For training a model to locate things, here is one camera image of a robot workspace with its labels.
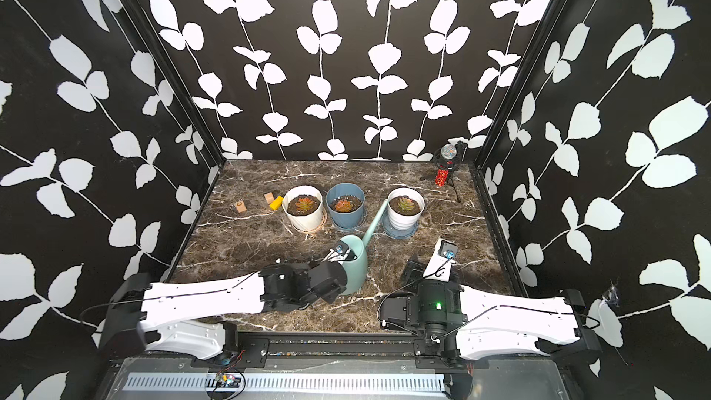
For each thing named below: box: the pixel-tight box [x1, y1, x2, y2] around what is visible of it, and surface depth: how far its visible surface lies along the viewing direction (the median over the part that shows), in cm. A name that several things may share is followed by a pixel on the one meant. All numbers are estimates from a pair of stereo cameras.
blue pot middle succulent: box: [325, 182, 366, 229], surface depth 99 cm
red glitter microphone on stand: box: [433, 141, 468, 203], surface depth 96 cm
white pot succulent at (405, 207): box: [386, 187, 426, 232], surface depth 98 cm
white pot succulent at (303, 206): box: [282, 185, 324, 232], surface depth 97 cm
